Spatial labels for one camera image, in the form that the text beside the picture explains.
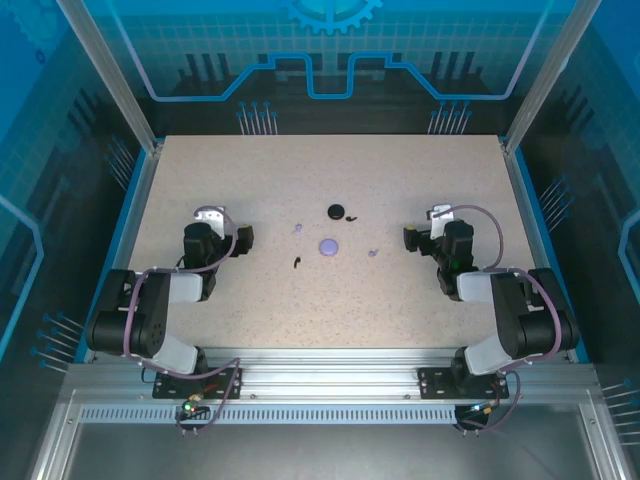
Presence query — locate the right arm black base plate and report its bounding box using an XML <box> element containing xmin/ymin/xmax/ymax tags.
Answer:
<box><xmin>417</xmin><ymin>366</ymin><xmax>510</xmax><ymax>400</ymax></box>

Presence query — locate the small lit circuit board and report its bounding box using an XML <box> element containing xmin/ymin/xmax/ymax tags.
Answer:
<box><xmin>180</xmin><ymin>394</ymin><xmax>210</xmax><ymax>420</ymax></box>
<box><xmin>467</xmin><ymin>399</ymin><xmax>501</xmax><ymax>419</ymax></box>

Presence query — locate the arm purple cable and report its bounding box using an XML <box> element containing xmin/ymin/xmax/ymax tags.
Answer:
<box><xmin>432</xmin><ymin>203</ymin><xmax>562</xmax><ymax>437</ymax></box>
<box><xmin>122</xmin><ymin>203</ymin><xmax>242</xmax><ymax>437</ymax></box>

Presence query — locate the slotted grey cable duct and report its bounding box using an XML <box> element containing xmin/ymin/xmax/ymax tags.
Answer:
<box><xmin>78</xmin><ymin>404</ymin><xmax>459</xmax><ymax>426</ymax></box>

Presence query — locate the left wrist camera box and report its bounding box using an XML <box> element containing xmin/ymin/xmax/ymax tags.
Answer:
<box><xmin>193</xmin><ymin>204</ymin><xmax>227</xmax><ymax>225</ymax></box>

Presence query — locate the aluminium table side rail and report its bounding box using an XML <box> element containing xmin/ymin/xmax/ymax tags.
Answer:
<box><xmin>97</xmin><ymin>142</ymin><xmax>164</xmax><ymax>351</ymax></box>
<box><xmin>499</xmin><ymin>142</ymin><xmax>574</xmax><ymax>361</ymax></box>

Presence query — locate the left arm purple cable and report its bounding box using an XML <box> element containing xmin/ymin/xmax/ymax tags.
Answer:
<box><xmin>122</xmin><ymin>203</ymin><xmax>242</xmax><ymax>437</ymax></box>

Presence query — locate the aluminium frame post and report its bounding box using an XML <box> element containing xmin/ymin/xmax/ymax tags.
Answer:
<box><xmin>502</xmin><ymin>0</ymin><xmax>596</xmax><ymax>154</ymax></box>
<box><xmin>54</xmin><ymin>0</ymin><xmax>164</xmax><ymax>154</ymax></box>

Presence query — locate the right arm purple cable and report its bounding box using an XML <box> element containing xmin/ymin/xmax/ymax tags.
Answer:
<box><xmin>432</xmin><ymin>203</ymin><xmax>562</xmax><ymax>437</ymax></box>

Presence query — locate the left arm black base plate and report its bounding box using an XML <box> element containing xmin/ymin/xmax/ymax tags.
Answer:
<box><xmin>152</xmin><ymin>367</ymin><xmax>245</xmax><ymax>400</ymax></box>

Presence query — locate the aluminium mounting rail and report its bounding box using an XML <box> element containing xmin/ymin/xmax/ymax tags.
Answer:
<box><xmin>67</xmin><ymin>347</ymin><xmax>596</xmax><ymax>402</ymax></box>

